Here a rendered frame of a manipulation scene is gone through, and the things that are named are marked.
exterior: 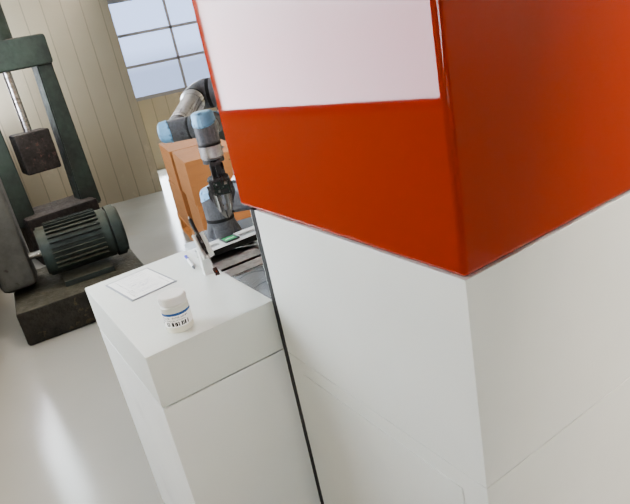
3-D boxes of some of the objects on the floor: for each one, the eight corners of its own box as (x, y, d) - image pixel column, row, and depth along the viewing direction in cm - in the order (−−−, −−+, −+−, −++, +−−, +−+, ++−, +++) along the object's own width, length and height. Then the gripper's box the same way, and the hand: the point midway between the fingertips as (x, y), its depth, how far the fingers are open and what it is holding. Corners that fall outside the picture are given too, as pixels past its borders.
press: (29, 251, 592) (-78, -19, 501) (111, 228, 615) (23, -34, 523) (24, 272, 534) (-98, -30, 442) (115, 245, 556) (16, -47, 465)
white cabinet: (470, 467, 216) (447, 266, 186) (241, 638, 172) (163, 410, 142) (363, 396, 268) (332, 230, 238) (166, 512, 224) (98, 326, 194)
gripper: (200, 163, 187) (216, 225, 195) (228, 157, 189) (243, 219, 196) (198, 159, 195) (214, 219, 203) (225, 153, 197) (240, 212, 204)
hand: (226, 213), depth 202 cm, fingers closed
